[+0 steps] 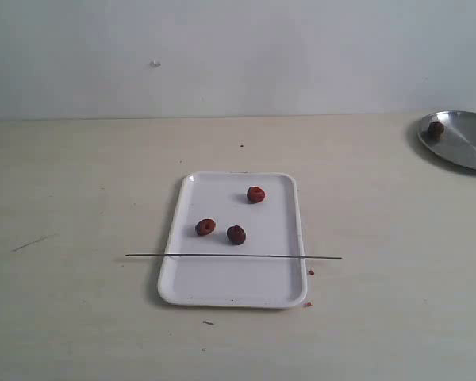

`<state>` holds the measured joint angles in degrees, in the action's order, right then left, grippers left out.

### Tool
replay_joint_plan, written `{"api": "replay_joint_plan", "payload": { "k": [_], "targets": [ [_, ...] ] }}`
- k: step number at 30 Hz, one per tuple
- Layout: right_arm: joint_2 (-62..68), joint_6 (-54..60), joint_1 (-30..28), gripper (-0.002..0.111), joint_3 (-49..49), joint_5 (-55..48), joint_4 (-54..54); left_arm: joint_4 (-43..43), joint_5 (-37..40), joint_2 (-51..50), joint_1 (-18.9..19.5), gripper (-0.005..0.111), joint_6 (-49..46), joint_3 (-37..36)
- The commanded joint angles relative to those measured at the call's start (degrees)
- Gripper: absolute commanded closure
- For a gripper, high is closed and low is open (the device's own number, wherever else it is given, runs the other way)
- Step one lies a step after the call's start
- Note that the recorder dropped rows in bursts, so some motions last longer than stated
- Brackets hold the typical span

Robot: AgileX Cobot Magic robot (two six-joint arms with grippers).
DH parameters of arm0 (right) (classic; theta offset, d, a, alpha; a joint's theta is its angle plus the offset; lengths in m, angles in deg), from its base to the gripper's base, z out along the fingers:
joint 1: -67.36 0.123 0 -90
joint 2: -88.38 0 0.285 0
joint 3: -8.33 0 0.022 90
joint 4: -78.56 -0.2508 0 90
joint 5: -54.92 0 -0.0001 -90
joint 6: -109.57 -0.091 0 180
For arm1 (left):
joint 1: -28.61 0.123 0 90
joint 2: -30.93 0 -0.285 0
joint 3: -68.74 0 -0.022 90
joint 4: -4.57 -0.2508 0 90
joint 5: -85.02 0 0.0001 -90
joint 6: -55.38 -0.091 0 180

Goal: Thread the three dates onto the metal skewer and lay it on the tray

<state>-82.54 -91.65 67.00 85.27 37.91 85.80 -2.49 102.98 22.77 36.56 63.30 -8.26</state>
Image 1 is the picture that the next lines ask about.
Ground thin metal skewer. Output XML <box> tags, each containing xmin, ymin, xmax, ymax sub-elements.
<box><xmin>125</xmin><ymin>253</ymin><xmax>343</xmax><ymax>260</ymax></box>

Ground white rectangular plastic tray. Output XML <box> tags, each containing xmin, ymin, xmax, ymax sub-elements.
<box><xmin>157</xmin><ymin>171</ymin><xmax>308</xmax><ymax>309</ymax></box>

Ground round metal plate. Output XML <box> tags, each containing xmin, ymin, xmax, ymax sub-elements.
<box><xmin>417</xmin><ymin>110</ymin><xmax>476</xmax><ymax>171</ymax></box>

